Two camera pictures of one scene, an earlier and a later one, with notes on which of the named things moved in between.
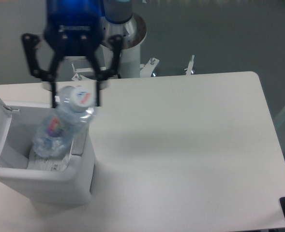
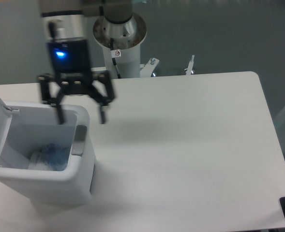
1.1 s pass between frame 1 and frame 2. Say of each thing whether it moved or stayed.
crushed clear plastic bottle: moved
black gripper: moved
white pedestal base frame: stayed
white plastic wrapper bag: stayed
